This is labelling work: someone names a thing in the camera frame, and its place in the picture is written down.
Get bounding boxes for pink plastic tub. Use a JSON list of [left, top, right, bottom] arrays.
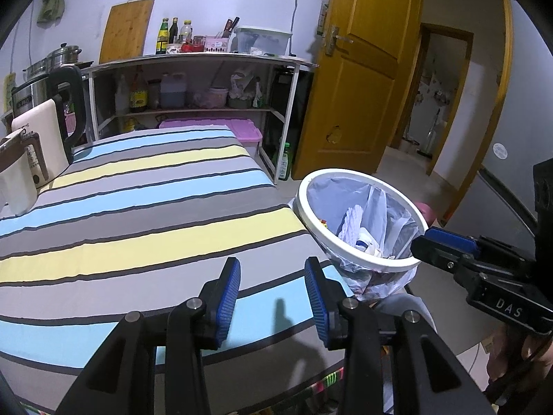
[[207, 87, 229, 109]]

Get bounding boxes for wooden cutting board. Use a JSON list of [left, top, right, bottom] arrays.
[[99, 0, 155, 65]]

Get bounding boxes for steel steamer pot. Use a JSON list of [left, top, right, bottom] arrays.
[[47, 43, 83, 67]]

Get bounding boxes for green bottle yellow label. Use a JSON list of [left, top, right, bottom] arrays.
[[156, 18, 170, 55]]

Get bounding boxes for white trash bin with liner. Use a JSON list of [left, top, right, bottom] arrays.
[[294, 175, 422, 305]]

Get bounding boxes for white plastic bottle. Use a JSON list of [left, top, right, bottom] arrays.
[[115, 74, 129, 113]]

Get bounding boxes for crumpled plastic bags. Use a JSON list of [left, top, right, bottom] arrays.
[[229, 69, 262, 109]]

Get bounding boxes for yellow label oil bottle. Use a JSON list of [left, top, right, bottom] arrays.
[[130, 75, 148, 113]]

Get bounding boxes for clear storage box white lid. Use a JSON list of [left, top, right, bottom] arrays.
[[235, 26, 292, 56]]

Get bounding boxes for white wall cable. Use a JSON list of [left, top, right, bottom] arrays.
[[290, 0, 303, 55]]

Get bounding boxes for multicoloured striped cloth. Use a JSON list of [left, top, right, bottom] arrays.
[[302, 367, 346, 399]]

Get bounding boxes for pink lidded storage box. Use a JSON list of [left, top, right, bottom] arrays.
[[159, 118, 263, 156]]

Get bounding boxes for pink plastic stool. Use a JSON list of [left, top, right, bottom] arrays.
[[417, 201, 437, 228]]

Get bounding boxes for yellow door frame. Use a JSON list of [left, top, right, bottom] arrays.
[[386, 0, 515, 221]]

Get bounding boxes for yellow wooden door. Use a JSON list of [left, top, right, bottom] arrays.
[[291, 0, 424, 181]]

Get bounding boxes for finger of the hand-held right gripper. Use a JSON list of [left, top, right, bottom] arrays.
[[424, 226, 531, 276], [410, 236, 485, 299]]

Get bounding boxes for grey plastic jug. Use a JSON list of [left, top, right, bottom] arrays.
[[160, 73, 187, 109]]

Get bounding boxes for stainless steel cooker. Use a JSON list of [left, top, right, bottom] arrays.
[[11, 77, 53, 117]]

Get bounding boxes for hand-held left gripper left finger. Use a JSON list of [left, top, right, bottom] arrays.
[[56, 257, 242, 415]]

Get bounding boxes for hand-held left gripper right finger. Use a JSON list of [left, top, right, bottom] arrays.
[[304, 257, 495, 415]]

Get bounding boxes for white shelf rack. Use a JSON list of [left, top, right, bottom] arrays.
[[82, 52, 318, 184]]

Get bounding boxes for white cup blue label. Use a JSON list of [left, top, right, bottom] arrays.
[[354, 229, 381, 253]]

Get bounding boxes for person's right hand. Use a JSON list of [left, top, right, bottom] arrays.
[[486, 324, 553, 387]]

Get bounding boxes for metal door handle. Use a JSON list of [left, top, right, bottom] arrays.
[[325, 25, 354, 55]]

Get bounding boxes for green glass bottle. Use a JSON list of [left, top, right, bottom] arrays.
[[276, 142, 292, 181]]

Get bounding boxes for paper wall calendar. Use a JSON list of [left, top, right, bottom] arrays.
[[317, 0, 338, 37]]

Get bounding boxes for small steel pot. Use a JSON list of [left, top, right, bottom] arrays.
[[22, 61, 50, 79]]

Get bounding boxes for white canister brown band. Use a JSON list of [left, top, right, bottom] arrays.
[[0, 132, 50, 217]]

